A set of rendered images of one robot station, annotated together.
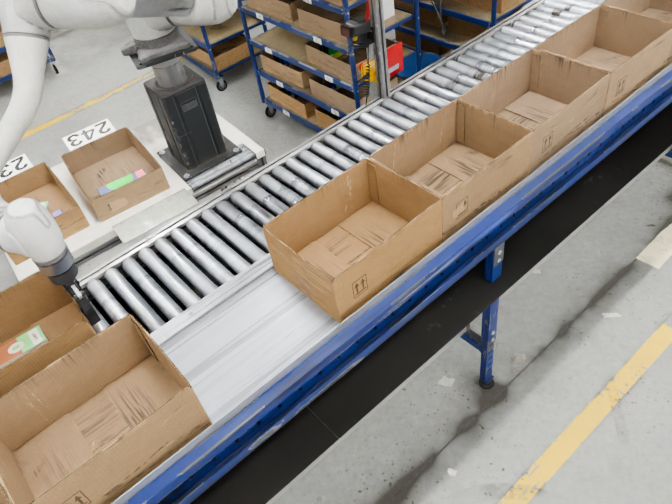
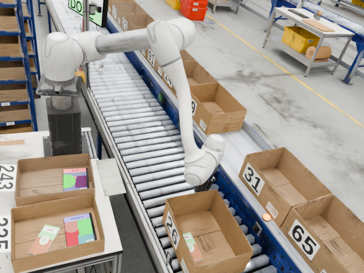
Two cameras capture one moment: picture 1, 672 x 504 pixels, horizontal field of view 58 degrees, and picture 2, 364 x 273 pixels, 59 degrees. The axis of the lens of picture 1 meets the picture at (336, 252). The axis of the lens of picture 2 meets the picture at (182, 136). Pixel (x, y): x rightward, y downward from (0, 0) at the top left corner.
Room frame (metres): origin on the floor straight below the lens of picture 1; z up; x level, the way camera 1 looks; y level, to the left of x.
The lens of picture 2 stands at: (1.36, 1.95, 2.13)
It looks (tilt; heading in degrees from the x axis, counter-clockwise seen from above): 36 degrees down; 271
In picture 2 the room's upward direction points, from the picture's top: 12 degrees clockwise
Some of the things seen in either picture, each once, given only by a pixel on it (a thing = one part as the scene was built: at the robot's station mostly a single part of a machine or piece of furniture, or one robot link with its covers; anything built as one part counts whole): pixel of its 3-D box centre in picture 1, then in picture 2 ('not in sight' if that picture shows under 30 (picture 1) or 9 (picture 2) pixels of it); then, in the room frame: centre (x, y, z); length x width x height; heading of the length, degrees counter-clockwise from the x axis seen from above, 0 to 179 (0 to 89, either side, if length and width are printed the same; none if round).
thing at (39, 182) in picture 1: (30, 210); (57, 229); (1.85, 1.08, 0.80); 0.38 x 0.28 x 0.10; 31
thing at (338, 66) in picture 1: (350, 51); (0, 86); (3.00, -0.28, 0.59); 0.40 x 0.30 x 0.10; 31
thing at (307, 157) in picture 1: (344, 179); (135, 116); (1.77, -0.08, 0.72); 0.52 x 0.05 x 0.05; 33
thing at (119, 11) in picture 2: not in sight; (129, 14); (2.30, -1.70, 0.96); 0.39 x 0.29 x 0.17; 123
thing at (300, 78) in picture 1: (300, 60); not in sight; (3.42, -0.01, 0.39); 0.40 x 0.30 x 0.10; 34
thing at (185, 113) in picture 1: (186, 118); (64, 127); (2.09, 0.46, 0.91); 0.26 x 0.26 x 0.33; 29
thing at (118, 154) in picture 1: (114, 171); (56, 180); (2.00, 0.78, 0.80); 0.38 x 0.28 x 0.10; 27
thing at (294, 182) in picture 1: (317, 197); (141, 126); (1.70, 0.03, 0.72); 0.52 x 0.05 x 0.05; 33
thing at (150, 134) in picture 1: (122, 178); (50, 186); (2.04, 0.78, 0.74); 1.00 x 0.58 x 0.03; 119
